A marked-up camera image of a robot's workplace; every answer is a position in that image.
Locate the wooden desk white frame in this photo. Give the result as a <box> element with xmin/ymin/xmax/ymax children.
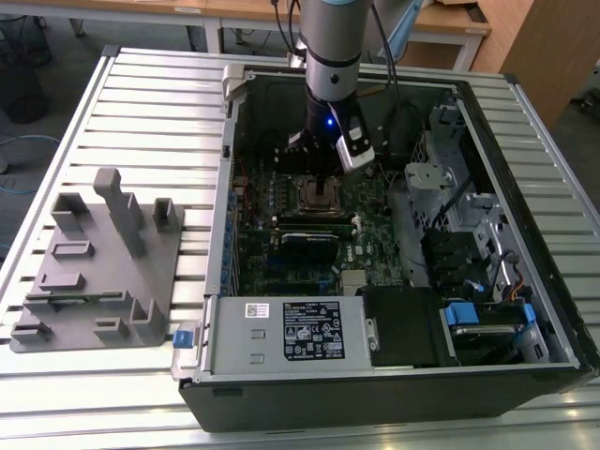
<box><xmin>205</xmin><ymin>0</ymin><xmax>492</xmax><ymax>72</ymax></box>
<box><xmin>0</xmin><ymin>0</ymin><xmax>221</xmax><ymax>56</ymax></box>

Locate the metal socket cover frame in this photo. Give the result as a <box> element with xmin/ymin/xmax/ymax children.
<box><xmin>298</xmin><ymin>176</ymin><xmax>342</xmax><ymax>213</ymax></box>

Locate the black round bin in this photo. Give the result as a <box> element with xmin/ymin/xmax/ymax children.
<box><xmin>3</xmin><ymin>65</ymin><xmax>52</xmax><ymax>126</ymax></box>

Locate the black plastic shroud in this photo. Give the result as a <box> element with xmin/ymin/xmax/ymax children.
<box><xmin>361</xmin><ymin>286</ymin><xmax>455</xmax><ymax>370</ymax></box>

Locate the thick black cable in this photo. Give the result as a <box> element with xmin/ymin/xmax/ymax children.
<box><xmin>431</xmin><ymin>182</ymin><xmax>473</xmax><ymax>232</ymax></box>

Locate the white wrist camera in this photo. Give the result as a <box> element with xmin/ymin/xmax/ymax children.
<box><xmin>335</xmin><ymin>114</ymin><xmax>376</xmax><ymax>173</ymax></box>

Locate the green RAM stick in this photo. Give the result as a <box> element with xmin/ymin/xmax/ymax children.
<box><xmin>49</xmin><ymin>294</ymin><xmax>95</xmax><ymax>306</ymax></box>

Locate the black graphics card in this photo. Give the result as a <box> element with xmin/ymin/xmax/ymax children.
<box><xmin>278</xmin><ymin>229</ymin><xmax>340</xmax><ymax>264</ymax></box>

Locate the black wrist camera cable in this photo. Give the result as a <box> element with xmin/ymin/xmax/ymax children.
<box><xmin>368</xmin><ymin>0</ymin><xmax>405</xmax><ymax>156</ymax></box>

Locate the hard disk in blue carrier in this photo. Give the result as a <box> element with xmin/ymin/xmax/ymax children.
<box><xmin>443</xmin><ymin>302</ymin><xmax>536</xmax><ymax>367</ymax></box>

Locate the black disk cable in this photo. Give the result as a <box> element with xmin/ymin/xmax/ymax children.
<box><xmin>486</xmin><ymin>249</ymin><xmax>520</xmax><ymax>304</ymax></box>

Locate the black looped cable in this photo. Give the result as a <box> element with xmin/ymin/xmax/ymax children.
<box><xmin>387</xmin><ymin>99</ymin><xmax>427</xmax><ymax>163</ymax></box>

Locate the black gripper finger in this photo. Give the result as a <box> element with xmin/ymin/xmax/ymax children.
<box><xmin>320</xmin><ymin>156</ymin><xmax>347</xmax><ymax>196</ymax></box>
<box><xmin>285</xmin><ymin>129</ymin><xmax>325</xmax><ymax>196</ymax></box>

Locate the CPU socket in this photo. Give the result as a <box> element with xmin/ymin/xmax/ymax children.
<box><xmin>294</xmin><ymin>173</ymin><xmax>346</xmax><ymax>216</ymax></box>

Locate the silver topped green CPU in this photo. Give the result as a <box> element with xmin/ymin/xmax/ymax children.
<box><xmin>307</xmin><ymin>180</ymin><xmax>337</xmax><ymax>207</ymax></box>

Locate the silver disk bay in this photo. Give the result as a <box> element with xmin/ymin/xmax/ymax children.
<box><xmin>457</xmin><ymin>190</ymin><xmax>540</xmax><ymax>306</ymax></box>

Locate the grey case latch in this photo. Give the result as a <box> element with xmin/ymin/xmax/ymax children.
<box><xmin>219</xmin><ymin>64</ymin><xmax>248</xmax><ymax>113</ymax></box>

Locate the wooden cabinet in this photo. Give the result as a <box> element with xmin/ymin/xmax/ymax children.
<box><xmin>472</xmin><ymin>0</ymin><xmax>600</xmax><ymax>131</ymax></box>

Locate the black expansion slot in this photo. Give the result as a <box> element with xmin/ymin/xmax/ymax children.
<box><xmin>265</xmin><ymin>279</ymin><xmax>338</xmax><ymax>292</ymax></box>
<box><xmin>267</xmin><ymin>266</ymin><xmax>332</xmax><ymax>278</ymax></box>

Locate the black PC case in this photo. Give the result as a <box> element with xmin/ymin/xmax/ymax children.
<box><xmin>171</xmin><ymin>63</ymin><xmax>600</xmax><ymax>435</ymax></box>

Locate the green motherboard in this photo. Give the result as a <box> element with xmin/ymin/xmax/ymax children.
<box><xmin>232</xmin><ymin>154</ymin><xmax>413</xmax><ymax>299</ymax></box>

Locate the silver finned chipset heatsink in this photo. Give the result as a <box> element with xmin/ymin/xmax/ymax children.
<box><xmin>340</xmin><ymin>269</ymin><xmax>368</xmax><ymax>289</ymax></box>

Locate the silver perforated drive cage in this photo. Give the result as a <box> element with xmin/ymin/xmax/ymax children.
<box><xmin>403</xmin><ymin>105</ymin><xmax>475</xmax><ymax>235</ymax></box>

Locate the silver power supply unit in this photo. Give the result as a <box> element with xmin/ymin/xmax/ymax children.
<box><xmin>199</xmin><ymin>293</ymin><xmax>377</xmax><ymax>376</ymax></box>

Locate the grey plastic parts rack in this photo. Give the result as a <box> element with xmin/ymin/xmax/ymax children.
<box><xmin>7</xmin><ymin>167</ymin><xmax>187</xmax><ymax>355</ymax></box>

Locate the blue floor cable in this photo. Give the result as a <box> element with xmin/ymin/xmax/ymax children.
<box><xmin>0</xmin><ymin>133</ymin><xmax>63</xmax><ymax>196</ymax></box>

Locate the black wire basket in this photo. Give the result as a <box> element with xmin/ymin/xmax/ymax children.
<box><xmin>0</xmin><ymin>13</ymin><xmax>53</xmax><ymax>69</ymax></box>

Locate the tan gripper cable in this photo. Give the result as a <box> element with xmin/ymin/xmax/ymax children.
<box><xmin>357</xmin><ymin>82</ymin><xmax>393</xmax><ymax>98</ymax></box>

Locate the black plastic drive holder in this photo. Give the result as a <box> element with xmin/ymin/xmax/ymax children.
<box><xmin>419</xmin><ymin>228</ymin><xmax>492</xmax><ymax>299</ymax></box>

